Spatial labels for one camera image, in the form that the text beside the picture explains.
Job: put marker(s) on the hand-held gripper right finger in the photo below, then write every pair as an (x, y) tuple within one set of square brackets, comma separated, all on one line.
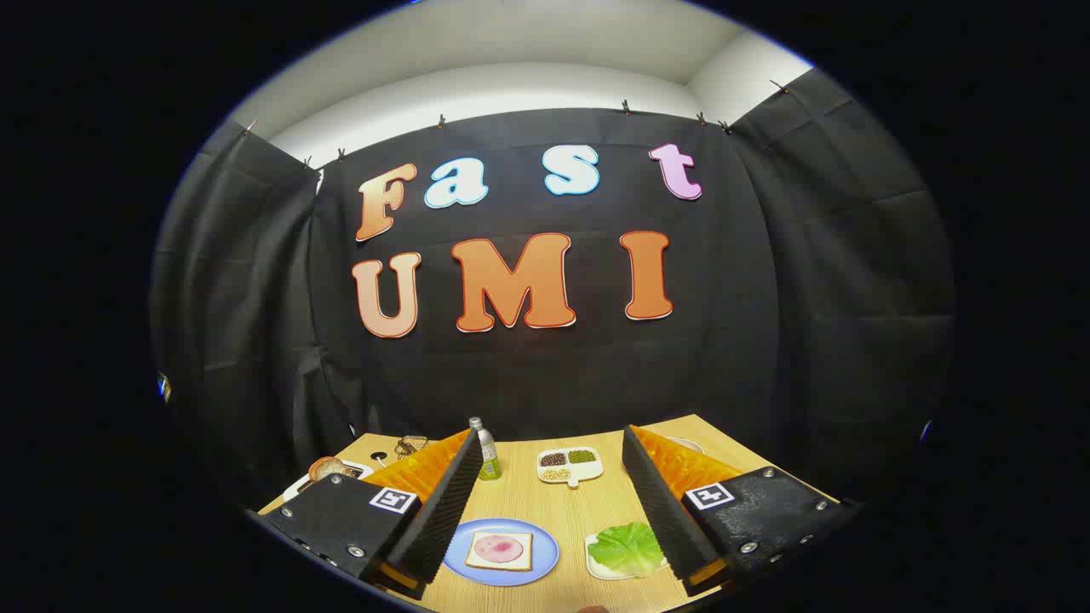
[(656, 511)]

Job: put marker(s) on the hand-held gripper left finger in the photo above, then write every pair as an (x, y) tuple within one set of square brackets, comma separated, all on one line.
[(443, 511)]

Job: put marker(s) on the green lettuce leaf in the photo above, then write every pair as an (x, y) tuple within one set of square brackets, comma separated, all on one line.
[(626, 547)]

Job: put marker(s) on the brown toast slice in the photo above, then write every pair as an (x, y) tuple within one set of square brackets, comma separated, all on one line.
[(324, 468)]

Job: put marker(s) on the white bread slice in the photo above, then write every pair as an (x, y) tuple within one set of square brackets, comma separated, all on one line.
[(475, 562)]

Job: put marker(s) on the pink ham slice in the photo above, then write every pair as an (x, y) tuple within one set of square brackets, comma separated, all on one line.
[(498, 548)]

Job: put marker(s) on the silver bottle with green label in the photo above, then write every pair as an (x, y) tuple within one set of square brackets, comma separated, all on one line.
[(486, 451)]

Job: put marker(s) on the white oval plate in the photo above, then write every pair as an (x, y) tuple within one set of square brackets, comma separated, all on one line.
[(688, 444)]

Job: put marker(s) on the white divided dish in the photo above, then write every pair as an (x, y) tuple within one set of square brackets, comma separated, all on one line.
[(588, 470)]

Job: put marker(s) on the white square plate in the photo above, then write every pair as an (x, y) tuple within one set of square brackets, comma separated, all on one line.
[(600, 570)]

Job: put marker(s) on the pile of green beans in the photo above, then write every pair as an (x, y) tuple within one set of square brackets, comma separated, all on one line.
[(582, 456)]

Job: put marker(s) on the pile of yellow soybeans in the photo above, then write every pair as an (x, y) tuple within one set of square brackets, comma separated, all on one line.
[(556, 473)]

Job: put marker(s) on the blue round plate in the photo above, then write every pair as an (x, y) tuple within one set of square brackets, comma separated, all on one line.
[(545, 553)]

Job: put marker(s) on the pile of dark red beans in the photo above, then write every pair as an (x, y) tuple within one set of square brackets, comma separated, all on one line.
[(553, 459)]

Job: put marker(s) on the white toaster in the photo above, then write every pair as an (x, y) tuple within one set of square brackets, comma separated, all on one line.
[(300, 488)]

